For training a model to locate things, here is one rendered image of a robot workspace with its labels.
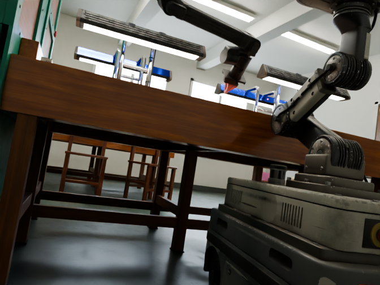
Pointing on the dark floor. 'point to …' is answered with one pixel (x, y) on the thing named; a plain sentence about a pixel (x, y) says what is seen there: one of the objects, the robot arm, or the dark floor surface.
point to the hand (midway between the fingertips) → (225, 91)
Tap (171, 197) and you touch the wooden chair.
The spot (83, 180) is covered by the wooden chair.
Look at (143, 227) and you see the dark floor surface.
